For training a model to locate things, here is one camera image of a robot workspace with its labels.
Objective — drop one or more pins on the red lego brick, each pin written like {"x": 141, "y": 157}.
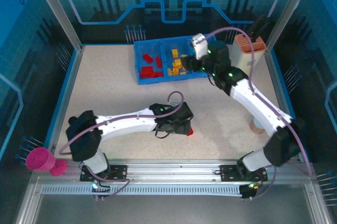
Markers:
{"x": 190, "y": 131}
{"x": 146, "y": 70}
{"x": 147, "y": 58}
{"x": 158, "y": 74}
{"x": 158, "y": 61}
{"x": 145, "y": 75}

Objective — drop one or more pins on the yellow lego brick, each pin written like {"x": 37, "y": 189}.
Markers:
{"x": 169, "y": 71}
{"x": 175, "y": 71}
{"x": 174, "y": 53}
{"x": 182, "y": 72}

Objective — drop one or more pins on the round yellow lego piece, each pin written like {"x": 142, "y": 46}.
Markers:
{"x": 177, "y": 63}

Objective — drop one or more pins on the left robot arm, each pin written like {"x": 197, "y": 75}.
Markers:
{"x": 126, "y": 129}

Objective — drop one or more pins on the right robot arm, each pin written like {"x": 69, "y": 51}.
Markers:
{"x": 259, "y": 108}

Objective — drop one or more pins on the beige knife block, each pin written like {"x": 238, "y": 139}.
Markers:
{"x": 243, "y": 60}

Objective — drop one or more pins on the blue three-compartment bin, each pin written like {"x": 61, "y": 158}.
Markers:
{"x": 151, "y": 47}

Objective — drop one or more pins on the black controller module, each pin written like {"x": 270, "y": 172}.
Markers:
{"x": 98, "y": 188}
{"x": 247, "y": 191}

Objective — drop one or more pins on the pink goblet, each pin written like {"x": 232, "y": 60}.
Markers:
{"x": 39, "y": 159}

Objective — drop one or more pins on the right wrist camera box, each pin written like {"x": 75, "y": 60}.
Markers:
{"x": 198, "y": 46}

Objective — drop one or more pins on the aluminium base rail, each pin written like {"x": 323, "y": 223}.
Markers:
{"x": 173, "y": 171}

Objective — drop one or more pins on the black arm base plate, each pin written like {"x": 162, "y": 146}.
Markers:
{"x": 229, "y": 172}
{"x": 118, "y": 172}

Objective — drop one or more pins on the blue aluminium table side rail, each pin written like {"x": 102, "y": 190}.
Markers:
{"x": 65, "y": 95}
{"x": 281, "y": 89}

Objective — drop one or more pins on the aluminium frame post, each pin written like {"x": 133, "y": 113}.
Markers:
{"x": 289, "y": 10}
{"x": 58, "y": 10}

